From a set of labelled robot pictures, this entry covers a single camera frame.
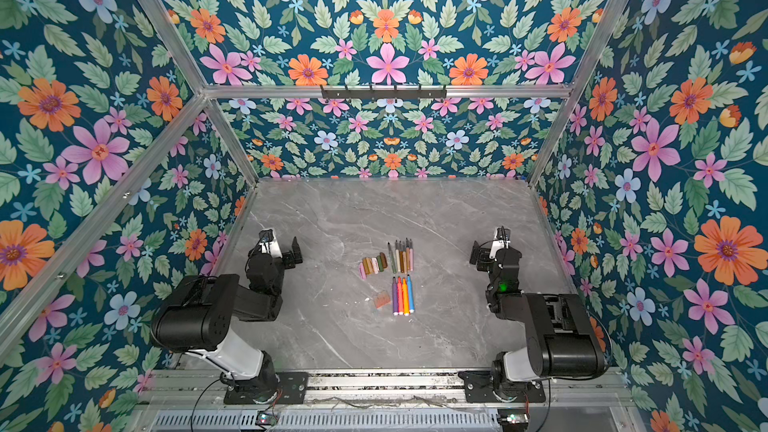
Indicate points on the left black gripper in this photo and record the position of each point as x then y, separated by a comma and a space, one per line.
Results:
285, 262

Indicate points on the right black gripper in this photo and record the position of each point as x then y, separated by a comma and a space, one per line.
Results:
485, 259

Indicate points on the ochre brown marker pen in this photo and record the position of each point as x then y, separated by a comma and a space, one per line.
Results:
407, 256

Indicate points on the ochre pen cap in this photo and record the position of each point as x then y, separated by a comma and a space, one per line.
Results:
367, 266

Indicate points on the light pink marker pen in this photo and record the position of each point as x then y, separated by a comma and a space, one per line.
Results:
398, 257

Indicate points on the blue marker pen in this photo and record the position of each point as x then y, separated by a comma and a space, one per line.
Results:
410, 298

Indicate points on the orange marker pen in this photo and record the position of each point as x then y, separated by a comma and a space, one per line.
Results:
404, 298

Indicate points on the red marker pen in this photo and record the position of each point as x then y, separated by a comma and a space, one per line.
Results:
399, 291

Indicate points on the dark green brown marker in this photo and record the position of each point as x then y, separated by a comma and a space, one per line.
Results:
392, 259

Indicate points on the purple marker pen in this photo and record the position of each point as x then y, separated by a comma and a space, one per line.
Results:
395, 296

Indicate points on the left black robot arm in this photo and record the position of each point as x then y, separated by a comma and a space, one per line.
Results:
195, 320

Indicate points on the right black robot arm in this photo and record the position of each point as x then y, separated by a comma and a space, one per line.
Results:
560, 340

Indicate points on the black hook bar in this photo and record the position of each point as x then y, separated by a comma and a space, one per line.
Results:
384, 92

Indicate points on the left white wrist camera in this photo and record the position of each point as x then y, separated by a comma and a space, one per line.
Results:
268, 244

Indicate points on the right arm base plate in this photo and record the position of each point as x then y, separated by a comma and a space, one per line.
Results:
485, 386

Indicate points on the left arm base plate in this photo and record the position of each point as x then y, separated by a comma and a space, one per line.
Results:
287, 388

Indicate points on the aluminium front rail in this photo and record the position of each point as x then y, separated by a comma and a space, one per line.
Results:
357, 388

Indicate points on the white vented cable duct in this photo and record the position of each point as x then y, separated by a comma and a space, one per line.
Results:
329, 420

